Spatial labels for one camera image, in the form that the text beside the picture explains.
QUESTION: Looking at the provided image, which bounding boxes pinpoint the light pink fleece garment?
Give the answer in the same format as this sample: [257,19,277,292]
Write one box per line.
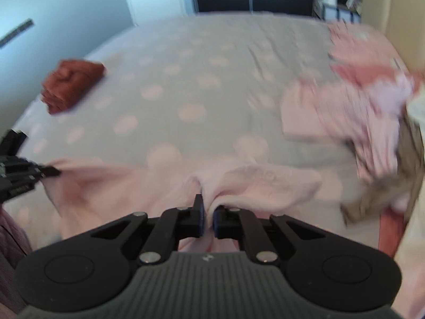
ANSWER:
[42,158,322,252]

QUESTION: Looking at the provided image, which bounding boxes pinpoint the pink striped clothes pile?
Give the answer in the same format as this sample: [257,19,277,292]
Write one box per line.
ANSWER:
[280,21,425,213]

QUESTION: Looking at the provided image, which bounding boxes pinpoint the rust red folded garment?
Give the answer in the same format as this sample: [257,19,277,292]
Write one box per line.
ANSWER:
[41,59,106,115]

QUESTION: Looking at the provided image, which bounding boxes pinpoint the coral pink garment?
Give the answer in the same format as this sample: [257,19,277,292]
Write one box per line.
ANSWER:
[378,209,406,258]

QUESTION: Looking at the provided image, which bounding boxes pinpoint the brown khaki garment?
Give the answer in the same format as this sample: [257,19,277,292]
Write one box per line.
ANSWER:
[341,112,424,225]

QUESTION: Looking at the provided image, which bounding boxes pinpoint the white garment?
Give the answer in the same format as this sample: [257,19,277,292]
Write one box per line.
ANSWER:
[392,86,425,319]

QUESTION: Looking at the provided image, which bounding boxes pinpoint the white bedside table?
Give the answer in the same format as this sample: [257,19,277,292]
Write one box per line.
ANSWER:
[312,0,361,23]

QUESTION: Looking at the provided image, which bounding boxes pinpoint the beige padded headboard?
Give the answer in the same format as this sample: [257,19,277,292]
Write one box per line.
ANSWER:
[362,0,424,73]

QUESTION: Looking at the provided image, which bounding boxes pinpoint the grey wall switch panel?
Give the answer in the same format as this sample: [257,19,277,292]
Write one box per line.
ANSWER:
[0,19,34,48]

